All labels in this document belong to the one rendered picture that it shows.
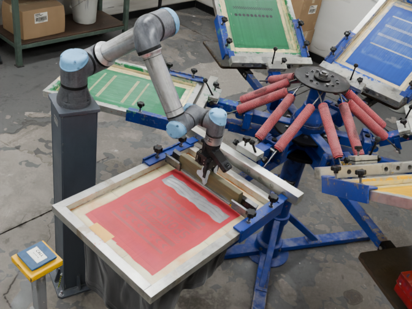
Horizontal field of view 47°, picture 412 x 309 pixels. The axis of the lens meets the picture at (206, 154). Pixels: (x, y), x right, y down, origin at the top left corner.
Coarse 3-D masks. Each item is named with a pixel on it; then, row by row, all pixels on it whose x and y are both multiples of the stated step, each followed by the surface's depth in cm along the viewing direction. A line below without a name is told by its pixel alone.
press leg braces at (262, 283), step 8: (296, 224) 316; (272, 232) 299; (304, 232) 324; (272, 240) 298; (312, 240) 332; (320, 240) 334; (272, 248) 297; (272, 256) 296; (264, 264) 294; (264, 272) 293; (264, 280) 292; (256, 288) 290; (264, 288) 291
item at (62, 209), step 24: (144, 168) 217; (96, 192) 199; (264, 192) 217; (72, 216) 185; (96, 240) 177; (216, 240) 187; (120, 264) 169; (192, 264) 175; (144, 288) 162; (168, 288) 166
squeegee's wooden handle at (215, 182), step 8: (184, 160) 218; (192, 160) 216; (184, 168) 220; (192, 168) 216; (200, 168) 212; (208, 176) 210; (216, 176) 209; (208, 184) 212; (216, 184) 209; (224, 184) 206; (216, 192) 210; (224, 192) 207; (232, 192) 204; (240, 192) 203; (240, 200) 205
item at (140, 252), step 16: (208, 192) 216; (192, 208) 205; (224, 208) 208; (208, 224) 198; (224, 224) 200; (128, 240) 184; (192, 240) 189; (144, 256) 179; (160, 256) 180; (176, 256) 181
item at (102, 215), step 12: (156, 180) 217; (180, 180) 220; (192, 180) 221; (132, 192) 208; (144, 192) 209; (168, 192) 211; (108, 204) 199; (120, 204) 200; (96, 216) 192; (108, 216) 193; (108, 228) 188; (120, 228) 189; (120, 240) 183
